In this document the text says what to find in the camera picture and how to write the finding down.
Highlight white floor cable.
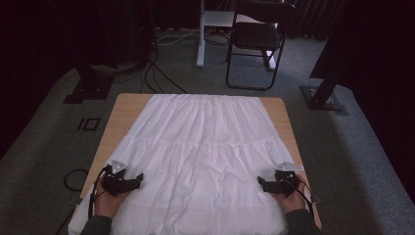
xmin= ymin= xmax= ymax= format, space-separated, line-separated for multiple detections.
xmin=156 ymin=26 xmax=201 ymax=47

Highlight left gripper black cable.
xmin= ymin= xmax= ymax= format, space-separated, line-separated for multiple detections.
xmin=87 ymin=164 xmax=113 ymax=220

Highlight white desk frame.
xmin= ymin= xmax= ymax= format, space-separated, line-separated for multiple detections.
xmin=195 ymin=0 xmax=279 ymax=71

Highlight white skirt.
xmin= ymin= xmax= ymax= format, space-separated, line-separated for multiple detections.
xmin=67 ymin=93 xmax=310 ymax=235

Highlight person's right hand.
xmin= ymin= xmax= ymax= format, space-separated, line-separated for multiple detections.
xmin=273 ymin=174 xmax=307 ymax=215

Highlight black slanted stand with base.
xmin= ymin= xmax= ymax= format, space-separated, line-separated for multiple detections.
xmin=300 ymin=48 xmax=349 ymax=117

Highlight black folding chair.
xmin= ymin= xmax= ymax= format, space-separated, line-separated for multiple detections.
xmin=225 ymin=1 xmax=297 ymax=92

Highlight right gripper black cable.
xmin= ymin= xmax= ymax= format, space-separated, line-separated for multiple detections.
xmin=293 ymin=178 xmax=316 ymax=220

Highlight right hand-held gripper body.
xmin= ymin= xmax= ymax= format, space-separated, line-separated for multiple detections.
xmin=268 ymin=161 xmax=304 ymax=198

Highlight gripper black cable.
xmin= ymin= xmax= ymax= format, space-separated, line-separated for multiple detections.
xmin=87 ymin=164 xmax=113 ymax=220
xmin=293 ymin=178 xmax=316 ymax=220

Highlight dark curtain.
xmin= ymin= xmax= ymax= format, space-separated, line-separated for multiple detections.
xmin=287 ymin=0 xmax=348 ymax=41

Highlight coiled black cable on floor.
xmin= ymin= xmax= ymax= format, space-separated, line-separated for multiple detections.
xmin=63 ymin=167 xmax=90 ymax=193

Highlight black floor cables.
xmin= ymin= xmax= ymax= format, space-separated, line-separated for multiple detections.
xmin=139 ymin=48 xmax=190 ymax=96

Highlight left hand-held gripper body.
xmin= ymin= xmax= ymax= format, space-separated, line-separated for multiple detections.
xmin=102 ymin=159 xmax=136 ymax=197

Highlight person's left hand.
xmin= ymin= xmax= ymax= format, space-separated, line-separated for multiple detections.
xmin=93 ymin=175 xmax=132 ymax=219

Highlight black stand with base plate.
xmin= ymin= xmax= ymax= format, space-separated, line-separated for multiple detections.
xmin=63 ymin=64 xmax=115 ymax=105

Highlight black tape floor marking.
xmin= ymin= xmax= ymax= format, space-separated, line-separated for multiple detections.
xmin=76 ymin=117 xmax=102 ymax=132

